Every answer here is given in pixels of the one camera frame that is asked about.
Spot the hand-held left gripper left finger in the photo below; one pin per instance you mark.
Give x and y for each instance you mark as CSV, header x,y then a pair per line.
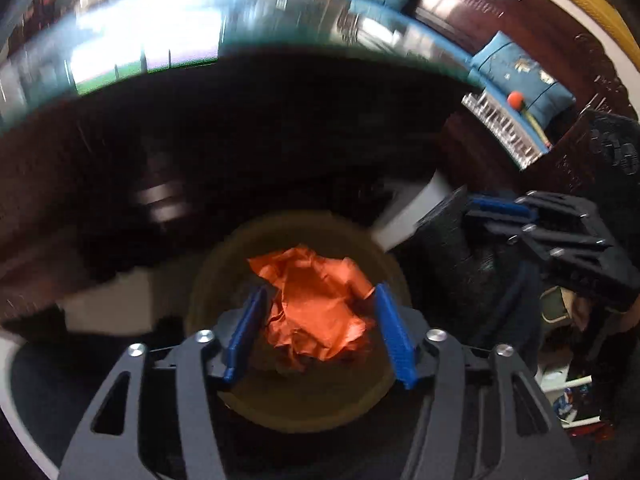
x,y
245,335

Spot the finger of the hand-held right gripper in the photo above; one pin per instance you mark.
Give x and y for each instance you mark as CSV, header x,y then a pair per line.
x,y
540,240
500,205

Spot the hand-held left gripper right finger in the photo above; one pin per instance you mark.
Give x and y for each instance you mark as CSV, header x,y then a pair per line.
x,y
397,335

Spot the orange paper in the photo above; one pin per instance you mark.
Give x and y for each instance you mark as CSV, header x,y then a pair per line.
x,y
315,305

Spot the white cardboard box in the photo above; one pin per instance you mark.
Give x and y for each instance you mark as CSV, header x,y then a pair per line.
x,y
410,210

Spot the round yellow waste bin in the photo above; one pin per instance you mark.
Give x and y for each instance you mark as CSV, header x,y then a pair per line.
x,y
310,400

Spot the person's right hand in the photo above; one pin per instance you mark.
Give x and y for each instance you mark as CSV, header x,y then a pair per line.
x,y
587,315

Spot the beige slipper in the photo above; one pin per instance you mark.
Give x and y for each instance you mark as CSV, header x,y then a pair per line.
x,y
555,306

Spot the orange-headed massage hammer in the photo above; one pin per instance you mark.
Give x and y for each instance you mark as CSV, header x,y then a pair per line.
x,y
515,99

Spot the colourful printed package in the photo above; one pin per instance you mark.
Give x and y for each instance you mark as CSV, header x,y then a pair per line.
x,y
575,402

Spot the long carved wooden sofa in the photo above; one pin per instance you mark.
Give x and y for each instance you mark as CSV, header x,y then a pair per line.
x,y
500,20

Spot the dark wooden glass-topped table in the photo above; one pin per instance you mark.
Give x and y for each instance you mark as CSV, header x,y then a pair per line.
x,y
225,135

